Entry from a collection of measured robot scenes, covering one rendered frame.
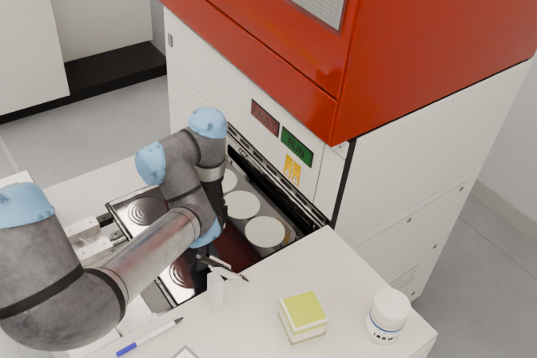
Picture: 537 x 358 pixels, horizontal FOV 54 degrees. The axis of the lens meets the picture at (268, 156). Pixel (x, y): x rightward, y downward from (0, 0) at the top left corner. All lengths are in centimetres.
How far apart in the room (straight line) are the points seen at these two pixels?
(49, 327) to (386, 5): 71
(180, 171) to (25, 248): 40
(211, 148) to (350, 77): 30
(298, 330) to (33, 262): 52
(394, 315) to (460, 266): 160
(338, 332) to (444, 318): 135
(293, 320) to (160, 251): 30
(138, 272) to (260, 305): 37
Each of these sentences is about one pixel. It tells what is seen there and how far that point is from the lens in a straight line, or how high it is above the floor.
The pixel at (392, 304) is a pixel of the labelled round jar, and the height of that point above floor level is 106.
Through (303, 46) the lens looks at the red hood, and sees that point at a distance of 105.
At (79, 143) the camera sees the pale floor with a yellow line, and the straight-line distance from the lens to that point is 302.
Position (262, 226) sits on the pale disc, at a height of 90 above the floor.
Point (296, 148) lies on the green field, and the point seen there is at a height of 110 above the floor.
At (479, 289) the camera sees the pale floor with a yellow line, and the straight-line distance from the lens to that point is 258.
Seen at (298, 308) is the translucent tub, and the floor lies 103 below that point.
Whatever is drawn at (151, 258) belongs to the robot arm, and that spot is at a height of 123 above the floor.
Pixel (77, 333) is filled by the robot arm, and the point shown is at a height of 129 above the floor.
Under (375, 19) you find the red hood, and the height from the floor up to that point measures 150.
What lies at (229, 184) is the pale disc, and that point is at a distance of 143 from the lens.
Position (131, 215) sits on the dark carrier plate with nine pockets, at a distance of 137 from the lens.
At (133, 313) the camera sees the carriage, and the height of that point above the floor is 88.
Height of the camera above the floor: 191
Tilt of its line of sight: 42 degrees down
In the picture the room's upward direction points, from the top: 6 degrees clockwise
